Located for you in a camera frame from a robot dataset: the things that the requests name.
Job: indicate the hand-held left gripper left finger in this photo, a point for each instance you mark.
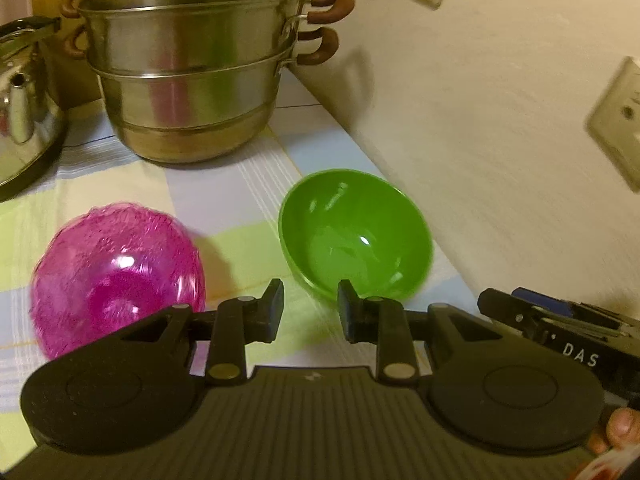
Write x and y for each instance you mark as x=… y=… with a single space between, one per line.
x=275 y=310

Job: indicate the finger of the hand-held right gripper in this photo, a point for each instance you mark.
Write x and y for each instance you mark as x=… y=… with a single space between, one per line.
x=505 y=307
x=542 y=299

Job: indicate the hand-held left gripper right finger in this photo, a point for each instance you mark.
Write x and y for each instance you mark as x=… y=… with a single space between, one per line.
x=347 y=312

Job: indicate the small green plastic bowl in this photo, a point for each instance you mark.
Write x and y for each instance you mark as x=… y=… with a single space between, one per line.
x=350 y=235

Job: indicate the person's right hand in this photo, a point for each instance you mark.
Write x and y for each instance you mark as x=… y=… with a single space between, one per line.
x=622 y=425

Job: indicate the red and white cloth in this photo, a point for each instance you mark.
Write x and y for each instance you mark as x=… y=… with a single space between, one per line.
x=607 y=465

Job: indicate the checked pastel tablecloth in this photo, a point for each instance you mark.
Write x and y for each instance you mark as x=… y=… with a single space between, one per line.
x=235 y=200

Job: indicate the stainless steel steamer pot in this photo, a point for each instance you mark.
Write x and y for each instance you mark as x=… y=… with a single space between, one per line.
x=190 y=80

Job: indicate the stainless steel kettle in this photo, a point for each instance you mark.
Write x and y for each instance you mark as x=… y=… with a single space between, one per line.
x=25 y=110

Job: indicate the beige wall socket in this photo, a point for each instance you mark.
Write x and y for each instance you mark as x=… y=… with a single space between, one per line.
x=620 y=125

